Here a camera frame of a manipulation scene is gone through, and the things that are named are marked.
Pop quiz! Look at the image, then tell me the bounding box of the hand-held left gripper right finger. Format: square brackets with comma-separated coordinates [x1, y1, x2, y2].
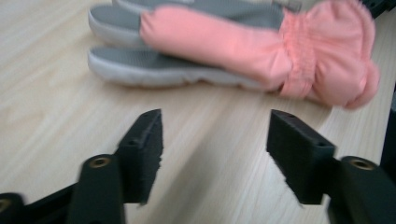
[266, 109, 338, 205]

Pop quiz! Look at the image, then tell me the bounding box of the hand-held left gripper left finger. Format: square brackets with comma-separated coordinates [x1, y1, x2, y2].
[114, 108, 164, 205]

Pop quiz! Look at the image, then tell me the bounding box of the pink padded glove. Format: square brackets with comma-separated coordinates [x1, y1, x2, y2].
[139, 0, 381, 110]

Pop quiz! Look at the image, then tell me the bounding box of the grey shoe with white sole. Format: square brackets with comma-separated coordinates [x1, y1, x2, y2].
[111, 0, 286, 31]
[88, 4, 148, 48]
[87, 46, 273, 91]

